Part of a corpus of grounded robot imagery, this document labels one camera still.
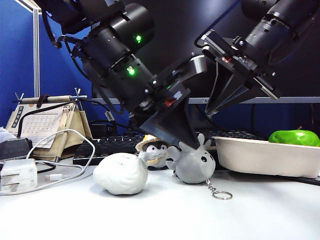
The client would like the white paper bowl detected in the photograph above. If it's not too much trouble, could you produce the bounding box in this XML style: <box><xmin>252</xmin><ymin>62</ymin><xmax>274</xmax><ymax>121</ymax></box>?
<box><xmin>211</xmin><ymin>136</ymin><xmax>320</xmax><ymax>179</ymax></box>

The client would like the aluminium partition frame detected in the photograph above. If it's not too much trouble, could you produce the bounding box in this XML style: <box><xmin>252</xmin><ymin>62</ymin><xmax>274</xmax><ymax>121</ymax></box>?
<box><xmin>13</xmin><ymin>0</ymin><xmax>92</xmax><ymax>98</ymax></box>

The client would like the white tissue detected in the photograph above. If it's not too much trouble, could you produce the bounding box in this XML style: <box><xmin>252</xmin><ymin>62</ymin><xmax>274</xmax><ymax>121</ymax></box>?
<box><xmin>0</xmin><ymin>126</ymin><xmax>17</xmax><ymax>144</ymax></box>

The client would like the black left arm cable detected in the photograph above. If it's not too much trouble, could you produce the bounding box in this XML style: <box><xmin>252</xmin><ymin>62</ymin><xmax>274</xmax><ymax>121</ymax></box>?
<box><xmin>41</xmin><ymin>7</ymin><xmax>86</xmax><ymax>76</ymax></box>

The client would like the black computer keyboard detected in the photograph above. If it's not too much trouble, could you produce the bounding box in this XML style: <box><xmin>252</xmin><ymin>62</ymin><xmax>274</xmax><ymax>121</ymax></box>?
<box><xmin>72</xmin><ymin>128</ymin><xmax>266</xmax><ymax>166</ymax></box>

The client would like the black case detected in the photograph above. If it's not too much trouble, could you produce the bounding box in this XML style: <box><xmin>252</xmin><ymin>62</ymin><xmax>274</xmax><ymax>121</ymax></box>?
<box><xmin>0</xmin><ymin>138</ymin><xmax>34</xmax><ymax>162</ymax></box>

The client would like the white power adapter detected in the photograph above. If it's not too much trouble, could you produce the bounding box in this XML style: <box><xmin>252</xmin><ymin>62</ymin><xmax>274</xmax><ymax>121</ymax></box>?
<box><xmin>0</xmin><ymin>158</ymin><xmax>39</xmax><ymax>193</ymax></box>

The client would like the green apple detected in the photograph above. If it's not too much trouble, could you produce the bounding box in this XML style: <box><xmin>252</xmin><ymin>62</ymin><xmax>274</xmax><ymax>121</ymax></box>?
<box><xmin>268</xmin><ymin>126</ymin><xmax>320</xmax><ymax>148</ymax></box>

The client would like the black power brick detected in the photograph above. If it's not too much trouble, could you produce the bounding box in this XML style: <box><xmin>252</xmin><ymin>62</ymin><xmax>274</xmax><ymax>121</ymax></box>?
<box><xmin>89</xmin><ymin>120</ymin><xmax>116</xmax><ymax>140</ymax></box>

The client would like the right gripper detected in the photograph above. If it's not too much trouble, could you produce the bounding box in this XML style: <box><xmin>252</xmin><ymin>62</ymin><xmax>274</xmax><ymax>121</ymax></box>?
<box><xmin>201</xmin><ymin>29</ymin><xmax>281</xmax><ymax>118</ymax></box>

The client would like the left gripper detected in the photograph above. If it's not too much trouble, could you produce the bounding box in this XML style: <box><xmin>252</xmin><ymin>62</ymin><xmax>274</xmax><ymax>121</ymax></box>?
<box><xmin>129</xmin><ymin>67</ymin><xmax>200</xmax><ymax>149</ymax></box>

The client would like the beige canvas desk calendar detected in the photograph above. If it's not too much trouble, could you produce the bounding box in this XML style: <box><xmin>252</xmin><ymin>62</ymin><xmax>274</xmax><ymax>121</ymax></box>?
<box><xmin>5</xmin><ymin>87</ymin><xmax>93</xmax><ymax>163</ymax></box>

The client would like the white brain squeeze toy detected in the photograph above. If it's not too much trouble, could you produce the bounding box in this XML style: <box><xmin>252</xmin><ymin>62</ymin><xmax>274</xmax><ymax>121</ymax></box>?
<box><xmin>92</xmin><ymin>152</ymin><xmax>149</xmax><ymax>195</ymax></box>

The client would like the black flat pad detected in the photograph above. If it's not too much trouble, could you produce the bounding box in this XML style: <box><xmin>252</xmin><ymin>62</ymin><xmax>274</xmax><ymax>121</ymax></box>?
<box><xmin>287</xmin><ymin>175</ymin><xmax>320</xmax><ymax>187</ymax></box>

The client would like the thin black desk cable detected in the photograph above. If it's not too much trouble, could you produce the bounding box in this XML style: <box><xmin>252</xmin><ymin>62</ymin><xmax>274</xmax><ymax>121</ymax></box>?
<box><xmin>36</xmin><ymin>162</ymin><xmax>57</xmax><ymax>175</ymax></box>

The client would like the white charging cable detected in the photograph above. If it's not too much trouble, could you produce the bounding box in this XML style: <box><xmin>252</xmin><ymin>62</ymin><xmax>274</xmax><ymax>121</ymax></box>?
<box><xmin>0</xmin><ymin>129</ymin><xmax>97</xmax><ymax>197</ymax></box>

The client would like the black computer monitor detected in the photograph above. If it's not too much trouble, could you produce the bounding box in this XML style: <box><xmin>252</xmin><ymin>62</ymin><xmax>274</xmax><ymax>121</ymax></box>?
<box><xmin>91</xmin><ymin>0</ymin><xmax>320</xmax><ymax>105</ymax></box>

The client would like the grey monitor stand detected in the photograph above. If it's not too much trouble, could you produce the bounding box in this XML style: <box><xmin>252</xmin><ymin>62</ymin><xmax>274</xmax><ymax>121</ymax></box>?
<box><xmin>191</xmin><ymin>104</ymin><xmax>215</xmax><ymax>131</ymax></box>

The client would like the black cable with label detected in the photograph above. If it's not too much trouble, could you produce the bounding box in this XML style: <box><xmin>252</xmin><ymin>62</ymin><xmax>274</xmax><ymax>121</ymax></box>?
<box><xmin>17</xmin><ymin>98</ymin><xmax>118</xmax><ymax>138</ymax></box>

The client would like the penguin plush with straw hat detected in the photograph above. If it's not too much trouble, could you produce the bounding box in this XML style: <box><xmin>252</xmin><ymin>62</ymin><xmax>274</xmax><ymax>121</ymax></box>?
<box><xmin>135</xmin><ymin>134</ymin><xmax>174</xmax><ymax>171</ymax></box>

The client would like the grey plush octopus keychain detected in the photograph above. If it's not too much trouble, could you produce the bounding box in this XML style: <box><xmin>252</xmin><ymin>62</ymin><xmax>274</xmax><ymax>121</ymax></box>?
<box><xmin>166</xmin><ymin>133</ymin><xmax>233</xmax><ymax>201</ymax></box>

